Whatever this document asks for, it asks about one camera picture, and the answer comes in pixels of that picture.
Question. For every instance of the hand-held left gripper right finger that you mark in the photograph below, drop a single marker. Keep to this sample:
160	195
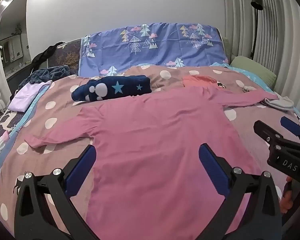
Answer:
213	170

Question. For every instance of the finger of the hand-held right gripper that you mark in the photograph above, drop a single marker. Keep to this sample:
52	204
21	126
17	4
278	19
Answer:
288	123
265	130

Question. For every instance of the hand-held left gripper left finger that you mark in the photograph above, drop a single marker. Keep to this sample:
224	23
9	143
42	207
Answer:
81	170

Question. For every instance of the pink long-sleeve shirt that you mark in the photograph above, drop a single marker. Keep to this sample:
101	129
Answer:
152	135

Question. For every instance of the person's right hand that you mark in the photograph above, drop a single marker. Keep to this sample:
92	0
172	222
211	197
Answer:
287	200

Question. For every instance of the grey folded garment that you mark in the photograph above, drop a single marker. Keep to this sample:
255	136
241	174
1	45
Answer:
280	102

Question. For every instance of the polka dot deer-print blanket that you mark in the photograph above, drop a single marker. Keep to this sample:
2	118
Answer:
65	115

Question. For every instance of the large green pillow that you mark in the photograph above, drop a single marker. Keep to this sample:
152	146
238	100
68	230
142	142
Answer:
255	70

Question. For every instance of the white pleated curtain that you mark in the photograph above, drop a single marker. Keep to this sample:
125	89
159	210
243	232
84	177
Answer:
282	42

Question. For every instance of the salmon folded garment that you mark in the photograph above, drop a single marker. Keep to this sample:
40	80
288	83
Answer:
195	81

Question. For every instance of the dark deer-print sheet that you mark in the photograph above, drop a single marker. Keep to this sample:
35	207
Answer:
11	120

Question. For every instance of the small green pillow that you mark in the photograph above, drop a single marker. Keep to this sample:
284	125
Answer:
228	50

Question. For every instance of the navy star-print folded garment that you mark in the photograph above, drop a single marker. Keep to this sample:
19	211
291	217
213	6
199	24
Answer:
120	87

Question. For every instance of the lavender cloth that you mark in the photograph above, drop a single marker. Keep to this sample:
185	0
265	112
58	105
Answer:
25	97

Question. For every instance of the dark blue fleece blanket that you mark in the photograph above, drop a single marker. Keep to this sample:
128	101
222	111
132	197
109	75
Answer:
52	72

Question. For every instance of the dark tree-print headboard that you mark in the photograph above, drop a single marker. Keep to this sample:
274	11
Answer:
70	57

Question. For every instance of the black clothing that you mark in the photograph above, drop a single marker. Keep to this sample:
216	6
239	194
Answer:
43	55

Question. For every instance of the black floor lamp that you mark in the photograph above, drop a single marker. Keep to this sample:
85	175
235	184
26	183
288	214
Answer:
257	2

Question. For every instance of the purple tree-print quilt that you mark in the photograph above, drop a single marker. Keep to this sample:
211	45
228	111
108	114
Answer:
165	47

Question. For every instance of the white arched doorway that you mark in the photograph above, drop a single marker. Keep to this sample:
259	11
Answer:
15	30

